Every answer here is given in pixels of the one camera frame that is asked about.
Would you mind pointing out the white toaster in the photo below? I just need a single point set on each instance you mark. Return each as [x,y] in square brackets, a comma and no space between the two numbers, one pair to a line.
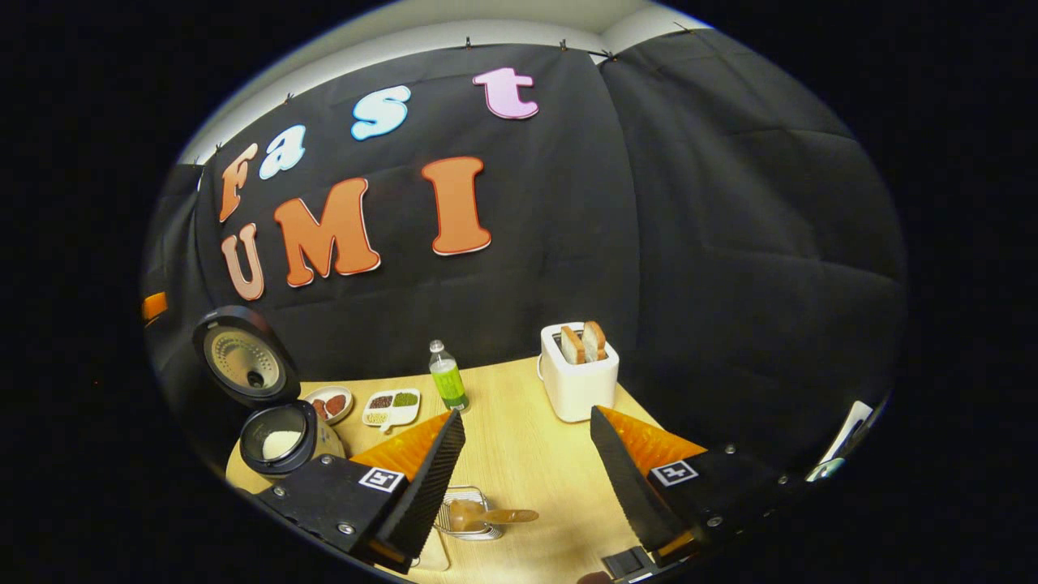
[580,389]

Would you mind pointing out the toast slice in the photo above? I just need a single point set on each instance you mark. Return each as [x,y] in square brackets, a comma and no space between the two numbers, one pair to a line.
[572,345]
[594,341]

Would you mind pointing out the dark grey rice cooker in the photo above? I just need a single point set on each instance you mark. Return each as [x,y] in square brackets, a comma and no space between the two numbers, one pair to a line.
[243,357]

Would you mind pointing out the small black box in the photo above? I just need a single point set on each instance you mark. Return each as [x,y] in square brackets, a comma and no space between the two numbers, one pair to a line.
[628,563]

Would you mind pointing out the black backdrop cloth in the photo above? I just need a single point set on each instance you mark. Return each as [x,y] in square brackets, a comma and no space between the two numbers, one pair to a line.
[689,243]

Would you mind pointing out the wooden spoon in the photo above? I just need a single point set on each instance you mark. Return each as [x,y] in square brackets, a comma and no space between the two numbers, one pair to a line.
[503,516]

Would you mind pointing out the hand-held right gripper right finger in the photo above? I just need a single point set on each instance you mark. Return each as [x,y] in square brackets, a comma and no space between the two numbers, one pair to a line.
[628,487]

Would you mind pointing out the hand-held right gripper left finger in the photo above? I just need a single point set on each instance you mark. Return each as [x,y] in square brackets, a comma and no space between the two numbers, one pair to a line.
[422,487]

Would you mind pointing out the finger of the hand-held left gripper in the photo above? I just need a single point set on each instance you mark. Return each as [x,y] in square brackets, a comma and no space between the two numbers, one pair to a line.
[154,307]

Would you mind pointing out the green drink bottle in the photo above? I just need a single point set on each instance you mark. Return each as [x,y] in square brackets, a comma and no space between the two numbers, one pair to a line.
[448,385]

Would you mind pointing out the divided white grain dish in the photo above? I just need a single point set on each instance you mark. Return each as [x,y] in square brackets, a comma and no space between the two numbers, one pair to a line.
[393,405]

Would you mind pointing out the round white plate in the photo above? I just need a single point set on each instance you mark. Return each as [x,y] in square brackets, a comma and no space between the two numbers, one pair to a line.
[328,404]

